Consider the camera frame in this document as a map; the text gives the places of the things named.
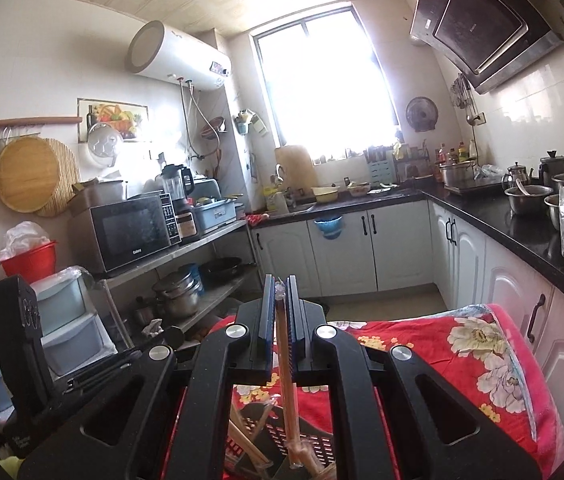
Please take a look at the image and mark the steel box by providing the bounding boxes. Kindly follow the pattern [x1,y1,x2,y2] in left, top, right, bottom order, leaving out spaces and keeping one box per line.
[69,179,129,219]

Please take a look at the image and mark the wooden cutting board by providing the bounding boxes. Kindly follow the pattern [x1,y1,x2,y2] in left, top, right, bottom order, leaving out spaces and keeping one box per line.
[275,144,319,192]

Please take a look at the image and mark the hanging ladles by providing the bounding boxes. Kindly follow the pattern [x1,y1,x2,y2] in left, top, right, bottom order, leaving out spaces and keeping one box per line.
[450,73,478,127]

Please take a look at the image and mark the red plastic bucket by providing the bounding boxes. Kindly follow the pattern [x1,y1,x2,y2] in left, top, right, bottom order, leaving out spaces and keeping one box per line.
[0,241,59,284]

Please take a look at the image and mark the metal kitchen shelf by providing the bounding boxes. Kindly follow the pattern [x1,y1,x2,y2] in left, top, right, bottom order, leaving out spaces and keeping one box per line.
[91,219,263,348]

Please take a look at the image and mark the condiment bottles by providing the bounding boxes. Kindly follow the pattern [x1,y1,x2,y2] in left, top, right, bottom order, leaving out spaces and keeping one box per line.
[436,139,478,164]

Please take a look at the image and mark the stacked steel pots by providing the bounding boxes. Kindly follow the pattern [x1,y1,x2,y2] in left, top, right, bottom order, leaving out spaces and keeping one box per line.
[153,269,203,319]

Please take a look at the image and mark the fruit wall picture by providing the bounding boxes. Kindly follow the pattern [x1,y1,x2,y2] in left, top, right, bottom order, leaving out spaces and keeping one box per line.
[77,98,149,144]

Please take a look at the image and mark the wall utensil organizer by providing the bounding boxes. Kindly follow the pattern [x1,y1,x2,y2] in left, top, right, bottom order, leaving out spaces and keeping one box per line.
[233,108,269,137]

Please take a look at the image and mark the dark steel pot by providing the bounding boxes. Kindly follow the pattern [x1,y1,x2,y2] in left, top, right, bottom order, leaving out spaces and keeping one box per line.
[538,149,564,187]

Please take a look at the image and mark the yellow bowl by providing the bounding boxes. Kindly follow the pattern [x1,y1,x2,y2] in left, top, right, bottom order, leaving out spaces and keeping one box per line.
[311,185,341,205]

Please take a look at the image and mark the large steel pot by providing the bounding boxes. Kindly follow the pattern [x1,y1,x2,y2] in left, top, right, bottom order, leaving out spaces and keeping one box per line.
[438,159,478,189]

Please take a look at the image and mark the black kitchen countertop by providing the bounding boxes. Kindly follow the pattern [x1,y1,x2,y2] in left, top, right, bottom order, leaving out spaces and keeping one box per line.
[249,187,564,306]

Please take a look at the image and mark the black microwave oven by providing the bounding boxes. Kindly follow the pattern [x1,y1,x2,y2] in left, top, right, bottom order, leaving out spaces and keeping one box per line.
[88,191,183,274]

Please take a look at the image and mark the black perforated utensil basket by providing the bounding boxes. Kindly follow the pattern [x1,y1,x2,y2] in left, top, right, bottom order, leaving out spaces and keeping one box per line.
[222,385,339,480]

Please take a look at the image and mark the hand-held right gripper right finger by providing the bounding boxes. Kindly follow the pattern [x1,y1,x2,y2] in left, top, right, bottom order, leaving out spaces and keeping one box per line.
[286,274,543,480]

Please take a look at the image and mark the pale plastic drawer unit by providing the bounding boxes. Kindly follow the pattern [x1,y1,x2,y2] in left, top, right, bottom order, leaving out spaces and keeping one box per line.
[0,266,119,413]

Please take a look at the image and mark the round wall fan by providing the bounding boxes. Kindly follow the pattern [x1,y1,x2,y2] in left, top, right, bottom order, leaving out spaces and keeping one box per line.
[405,95,439,134]

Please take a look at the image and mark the wooden chopsticks pair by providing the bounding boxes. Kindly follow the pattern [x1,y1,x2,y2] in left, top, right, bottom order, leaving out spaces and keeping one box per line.
[273,280,313,472]
[226,400,273,473]

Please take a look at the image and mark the black range hood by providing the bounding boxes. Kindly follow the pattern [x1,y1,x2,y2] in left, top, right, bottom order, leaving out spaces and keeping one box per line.
[409,0,564,97]

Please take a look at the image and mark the round bamboo mat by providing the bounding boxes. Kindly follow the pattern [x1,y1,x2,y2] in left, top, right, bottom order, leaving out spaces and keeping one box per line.
[36,138,83,219]

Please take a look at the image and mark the white kitchen cabinets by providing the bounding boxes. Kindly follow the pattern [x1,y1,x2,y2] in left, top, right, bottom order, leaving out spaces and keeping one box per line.
[251,199,564,443]

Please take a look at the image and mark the red floral blanket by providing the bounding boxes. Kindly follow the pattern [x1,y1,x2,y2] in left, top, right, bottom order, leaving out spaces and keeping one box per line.
[162,302,564,480]

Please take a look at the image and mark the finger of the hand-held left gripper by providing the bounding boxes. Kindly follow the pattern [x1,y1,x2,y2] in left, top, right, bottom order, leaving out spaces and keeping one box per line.
[63,349,143,397]

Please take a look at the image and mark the long wooden rolling pin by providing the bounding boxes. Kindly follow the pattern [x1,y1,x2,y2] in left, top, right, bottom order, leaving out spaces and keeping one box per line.
[0,116,84,137]

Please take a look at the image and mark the round wooden board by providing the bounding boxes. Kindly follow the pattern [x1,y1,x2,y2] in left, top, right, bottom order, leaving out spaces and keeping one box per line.
[0,137,61,214]

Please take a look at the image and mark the blue knife rack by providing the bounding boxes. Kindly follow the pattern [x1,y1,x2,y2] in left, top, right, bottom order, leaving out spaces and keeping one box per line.
[365,146,396,184]

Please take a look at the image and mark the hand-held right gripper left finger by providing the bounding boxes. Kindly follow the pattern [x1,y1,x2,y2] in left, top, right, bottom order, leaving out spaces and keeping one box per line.
[16,274,287,480]

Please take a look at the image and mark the black frying pan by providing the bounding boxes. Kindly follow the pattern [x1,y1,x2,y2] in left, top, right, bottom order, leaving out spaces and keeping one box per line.
[200,256,259,282]

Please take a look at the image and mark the blender jug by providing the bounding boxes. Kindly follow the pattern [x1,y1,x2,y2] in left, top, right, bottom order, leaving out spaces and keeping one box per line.
[160,163,196,212]

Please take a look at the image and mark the kitchen window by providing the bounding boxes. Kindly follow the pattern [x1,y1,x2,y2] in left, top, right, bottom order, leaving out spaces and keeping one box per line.
[251,6,401,165]

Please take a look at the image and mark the white plastic food cover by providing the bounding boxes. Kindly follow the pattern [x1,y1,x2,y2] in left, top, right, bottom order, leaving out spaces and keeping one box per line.
[86,120,126,169]

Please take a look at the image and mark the white electric water heater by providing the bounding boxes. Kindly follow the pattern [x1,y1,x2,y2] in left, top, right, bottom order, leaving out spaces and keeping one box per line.
[128,19,233,94]

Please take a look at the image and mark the white plastic bags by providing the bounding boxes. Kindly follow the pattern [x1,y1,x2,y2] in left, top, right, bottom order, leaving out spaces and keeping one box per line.
[0,221,51,262]

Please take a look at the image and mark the blue hanging basket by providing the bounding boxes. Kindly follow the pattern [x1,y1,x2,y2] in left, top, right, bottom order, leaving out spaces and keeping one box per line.
[314,215,346,241]

